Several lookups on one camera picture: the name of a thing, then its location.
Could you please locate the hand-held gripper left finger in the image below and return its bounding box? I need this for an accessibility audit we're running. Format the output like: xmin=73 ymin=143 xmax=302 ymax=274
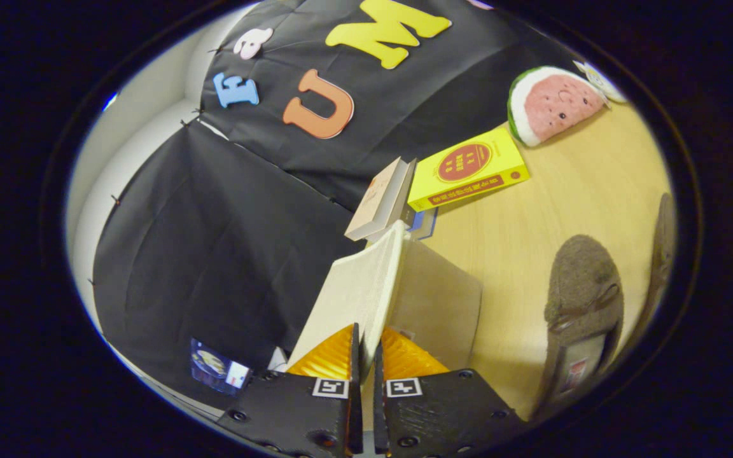
xmin=217 ymin=323 xmax=363 ymax=458

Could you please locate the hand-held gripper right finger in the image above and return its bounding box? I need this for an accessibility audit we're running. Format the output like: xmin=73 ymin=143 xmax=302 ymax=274
xmin=373 ymin=326 xmax=526 ymax=458

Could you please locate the beige fabric storage box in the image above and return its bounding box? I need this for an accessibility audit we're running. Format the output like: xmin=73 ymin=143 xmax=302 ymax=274
xmin=287 ymin=219 xmax=483 ymax=382

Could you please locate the brown fuzzy slipper shoe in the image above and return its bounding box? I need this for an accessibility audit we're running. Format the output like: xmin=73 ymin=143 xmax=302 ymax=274
xmin=532 ymin=235 xmax=625 ymax=420
xmin=631 ymin=193 xmax=677 ymax=347

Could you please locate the lit monitor screen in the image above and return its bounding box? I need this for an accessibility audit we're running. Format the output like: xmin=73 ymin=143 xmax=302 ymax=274
xmin=190 ymin=337 xmax=251 ymax=396

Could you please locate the black backdrop cloth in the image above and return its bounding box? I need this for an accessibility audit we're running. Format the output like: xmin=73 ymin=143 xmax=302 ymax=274
xmin=90 ymin=0 xmax=596 ymax=408

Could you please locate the beige paperback book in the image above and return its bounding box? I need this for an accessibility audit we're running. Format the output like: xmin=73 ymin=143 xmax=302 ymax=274
xmin=344 ymin=156 xmax=417 ymax=242

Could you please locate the yellow book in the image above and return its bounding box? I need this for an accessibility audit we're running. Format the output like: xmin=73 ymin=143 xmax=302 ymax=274
xmin=407 ymin=124 xmax=530 ymax=212

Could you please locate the watermelon slice plush toy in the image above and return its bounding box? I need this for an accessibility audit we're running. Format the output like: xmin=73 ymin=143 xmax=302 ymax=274
xmin=507 ymin=66 xmax=609 ymax=148

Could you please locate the white plush toy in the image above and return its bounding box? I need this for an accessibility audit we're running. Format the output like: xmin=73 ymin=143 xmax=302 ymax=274
xmin=573 ymin=59 xmax=628 ymax=104

